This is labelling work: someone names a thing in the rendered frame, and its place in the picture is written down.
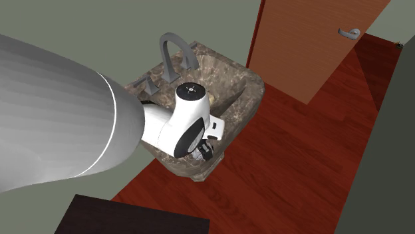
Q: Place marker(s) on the brown wooden door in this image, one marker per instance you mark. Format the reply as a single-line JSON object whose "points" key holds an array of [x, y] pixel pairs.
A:
{"points": [[298, 45]]}

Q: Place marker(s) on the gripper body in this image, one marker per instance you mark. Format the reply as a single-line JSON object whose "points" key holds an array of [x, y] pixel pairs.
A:
{"points": [[205, 151]]}

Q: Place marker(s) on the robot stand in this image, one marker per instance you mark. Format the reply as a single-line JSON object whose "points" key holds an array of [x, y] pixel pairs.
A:
{"points": [[129, 217]]}

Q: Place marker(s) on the brown marble sink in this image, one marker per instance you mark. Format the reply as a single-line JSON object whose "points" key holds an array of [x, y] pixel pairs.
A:
{"points": [[233, 84]]}

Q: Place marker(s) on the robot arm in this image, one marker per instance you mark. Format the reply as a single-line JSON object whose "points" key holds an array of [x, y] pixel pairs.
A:
{"points": [[58, 123]]}

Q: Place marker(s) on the grey arched faucet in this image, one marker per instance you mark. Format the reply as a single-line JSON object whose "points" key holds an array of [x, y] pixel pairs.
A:
{"points": [[168, 64]]}

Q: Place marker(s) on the small tan object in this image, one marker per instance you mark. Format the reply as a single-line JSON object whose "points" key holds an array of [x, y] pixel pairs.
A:
{"points": [[212, 98]]}

